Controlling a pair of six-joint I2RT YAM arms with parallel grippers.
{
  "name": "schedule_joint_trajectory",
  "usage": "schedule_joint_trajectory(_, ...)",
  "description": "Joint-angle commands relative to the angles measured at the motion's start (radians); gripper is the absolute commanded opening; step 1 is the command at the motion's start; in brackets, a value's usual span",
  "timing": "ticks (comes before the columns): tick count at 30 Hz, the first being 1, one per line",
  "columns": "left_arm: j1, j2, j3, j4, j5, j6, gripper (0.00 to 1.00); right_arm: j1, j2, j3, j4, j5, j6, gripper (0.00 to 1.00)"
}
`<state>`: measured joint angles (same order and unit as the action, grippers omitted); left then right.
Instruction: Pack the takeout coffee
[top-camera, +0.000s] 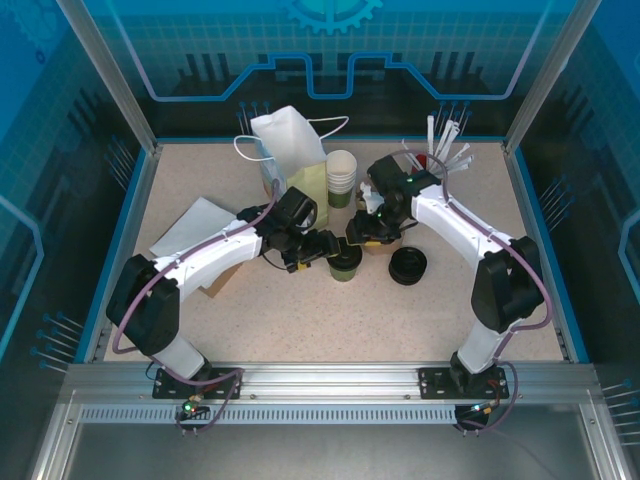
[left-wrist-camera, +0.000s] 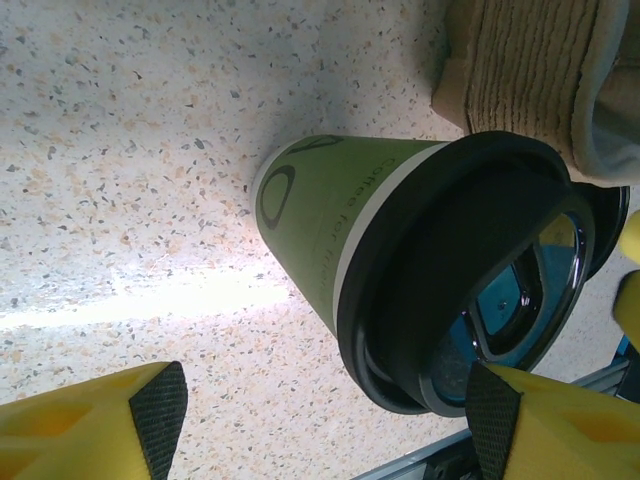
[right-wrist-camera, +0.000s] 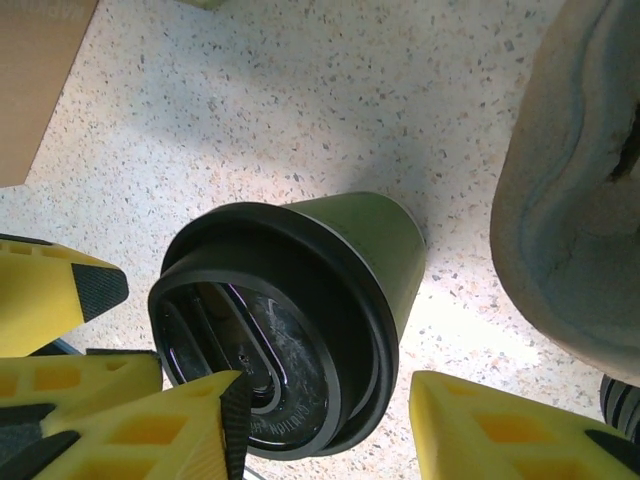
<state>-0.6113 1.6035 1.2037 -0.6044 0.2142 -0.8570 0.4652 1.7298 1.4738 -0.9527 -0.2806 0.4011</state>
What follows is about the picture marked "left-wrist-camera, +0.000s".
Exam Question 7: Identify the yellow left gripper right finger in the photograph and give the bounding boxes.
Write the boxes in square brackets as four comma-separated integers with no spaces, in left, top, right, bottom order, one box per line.
[464,361,640,480]

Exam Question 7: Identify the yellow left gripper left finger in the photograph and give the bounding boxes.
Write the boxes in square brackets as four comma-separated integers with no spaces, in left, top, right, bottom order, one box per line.
[0,360,189,480]

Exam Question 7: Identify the black plastic cup lid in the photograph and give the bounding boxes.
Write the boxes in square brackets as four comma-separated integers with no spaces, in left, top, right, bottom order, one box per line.
[335,130,597,417]

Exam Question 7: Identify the green paper coffee cup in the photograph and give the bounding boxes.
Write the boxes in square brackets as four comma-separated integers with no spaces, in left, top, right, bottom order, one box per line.
[251,132,452,347]

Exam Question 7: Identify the stack of pulp cup carriers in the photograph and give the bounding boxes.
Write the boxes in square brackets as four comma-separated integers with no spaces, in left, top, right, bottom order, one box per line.
[430,0,640,189]

